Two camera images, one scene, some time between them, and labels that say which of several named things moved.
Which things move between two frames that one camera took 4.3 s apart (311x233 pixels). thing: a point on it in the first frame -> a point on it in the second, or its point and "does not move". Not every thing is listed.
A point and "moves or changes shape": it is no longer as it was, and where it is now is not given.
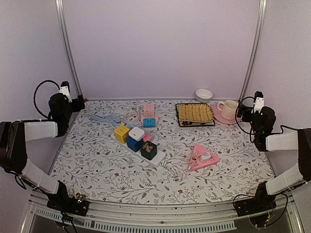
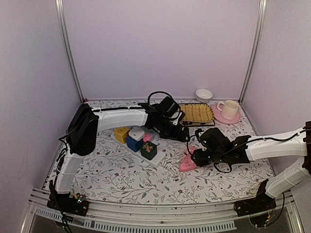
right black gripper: [242, 108] -> [199, 160]
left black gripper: [77, 107] -> [177, 135]
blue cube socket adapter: [133, 145] does not move
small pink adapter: [147, 138] does not move
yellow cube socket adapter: [121, 134] does not move
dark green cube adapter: [148, 150] does not move
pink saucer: [217, 114] does not move
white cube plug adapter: [136, 133] does not move
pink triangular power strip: [196, 162] moves or changes shape
